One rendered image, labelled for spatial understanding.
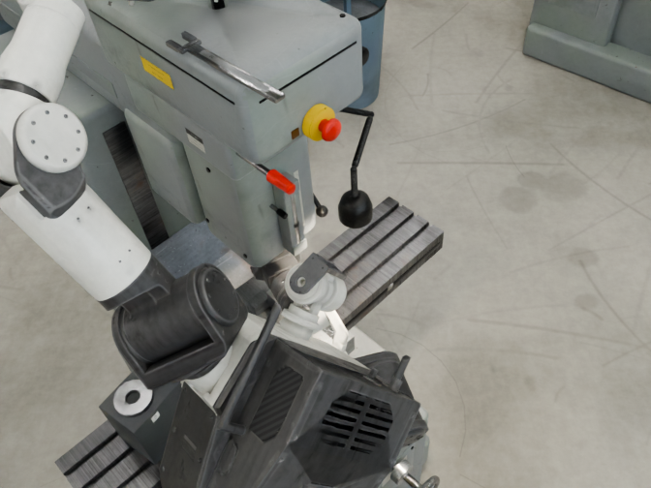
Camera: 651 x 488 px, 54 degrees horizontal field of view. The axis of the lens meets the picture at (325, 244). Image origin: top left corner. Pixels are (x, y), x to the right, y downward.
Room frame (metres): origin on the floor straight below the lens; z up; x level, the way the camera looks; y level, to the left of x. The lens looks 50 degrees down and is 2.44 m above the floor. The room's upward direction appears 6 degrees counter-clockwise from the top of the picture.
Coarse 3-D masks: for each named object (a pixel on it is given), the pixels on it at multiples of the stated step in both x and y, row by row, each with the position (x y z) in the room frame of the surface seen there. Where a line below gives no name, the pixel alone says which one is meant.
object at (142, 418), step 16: (128, 384) 0.76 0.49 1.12; (176, 384) 0.75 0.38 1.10; (112, 400) 0.73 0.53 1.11; (128, 400) 0.72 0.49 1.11; (144, 400) 0.71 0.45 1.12; (160, 400) 0.72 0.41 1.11; (176, 400) 0.74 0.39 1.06; (112, 416) 0.69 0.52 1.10; (128, 416) 0.68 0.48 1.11; (144, 416) 0.68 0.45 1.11; (160, 416) 0.70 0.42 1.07; (128, 432) 0.66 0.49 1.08; (144, 432) 0.66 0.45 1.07; (160, 432) 0.68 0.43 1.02; (144, 448) 0.64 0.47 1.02; (160, 448) 0.66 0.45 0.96
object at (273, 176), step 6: (240, 156) 0.85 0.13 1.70; (258, 168) 0.81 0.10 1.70; (264, 168) 0.80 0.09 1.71; (264, 174) 0.80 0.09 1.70; (270, 174) 0.78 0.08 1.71; (276, 174) 0.78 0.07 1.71; (270, 180) 0.78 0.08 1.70; (276, 180) 0.77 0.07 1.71; (282, 180) 0.77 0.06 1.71; (288, 180) 0.77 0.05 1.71; (276, 186) 0.77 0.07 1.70; (282, 186) 0.76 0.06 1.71; (288, 186) 0.75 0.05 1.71; (294, 186) 0.76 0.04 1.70; (288, 192) 0.75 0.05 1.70
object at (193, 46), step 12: (192, 36) 0.92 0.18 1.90; (180, 48) 0.88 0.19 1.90; (192, 48) 0.88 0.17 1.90; (204, 48) 0.88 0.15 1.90; (204, 60) 0.85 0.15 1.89; (216, 60) 0.84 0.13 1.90; (228, 72) 0.81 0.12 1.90; (240, 72) 0.81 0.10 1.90; (252, 84) 0.77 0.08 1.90; (264, 84) 0.77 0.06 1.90; (264, 96) 0.75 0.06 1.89; (276, 96) 0.74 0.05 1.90
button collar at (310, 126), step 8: (320, 104) 0.86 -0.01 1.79; (312, 112) 0.84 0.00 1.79; (320, 112) 0.83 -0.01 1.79; (328, 112) 0.85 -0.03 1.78; (304, 120) 0.83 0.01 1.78; (312, 120) 0.83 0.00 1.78; (320, 120) 0.83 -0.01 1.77; (304, 128) 0.83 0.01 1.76; (312, 128) 0.82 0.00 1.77; (312, 136) 0.82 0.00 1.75; (320, 136) 0.83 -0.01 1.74
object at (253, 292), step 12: (240, 288) 1.11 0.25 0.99; (252, 288) 1.10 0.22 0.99; (264, 288) 1.10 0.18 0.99; (252, 300) 1.03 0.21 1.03; (264, 300) 1.03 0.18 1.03; (252, 312) 1.02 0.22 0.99; (264, 312) 1.01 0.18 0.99; (312, 336) 0.92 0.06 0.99; (324, 336) 0.92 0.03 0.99; (348, 348) 0.89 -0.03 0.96
